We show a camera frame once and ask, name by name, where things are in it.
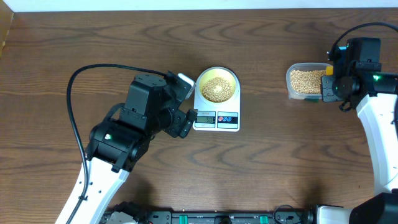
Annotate yellow measuring scoop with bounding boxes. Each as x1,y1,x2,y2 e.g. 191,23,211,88
325,65,333,76

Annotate yellow plastic bowl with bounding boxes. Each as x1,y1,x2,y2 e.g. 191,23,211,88
197,67,240,103

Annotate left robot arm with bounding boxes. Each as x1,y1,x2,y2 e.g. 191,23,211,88
57,72,197,223

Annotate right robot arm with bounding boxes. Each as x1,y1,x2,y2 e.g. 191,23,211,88
312,37,397,223

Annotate soybeans in yellow bowl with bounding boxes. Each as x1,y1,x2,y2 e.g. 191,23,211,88
201,77,234,103

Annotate white digital kitchen scale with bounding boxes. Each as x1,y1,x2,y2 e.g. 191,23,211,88
193,80,241,132

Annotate soybeans pile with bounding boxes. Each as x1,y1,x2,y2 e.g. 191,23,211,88
290,70,325,94

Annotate green tape label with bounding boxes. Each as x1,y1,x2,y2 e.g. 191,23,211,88
304,98,320,103

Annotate clear plastic container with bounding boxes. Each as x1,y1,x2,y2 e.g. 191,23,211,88
286,63,333,100

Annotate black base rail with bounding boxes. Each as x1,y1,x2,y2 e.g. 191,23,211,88
99,202,315,224

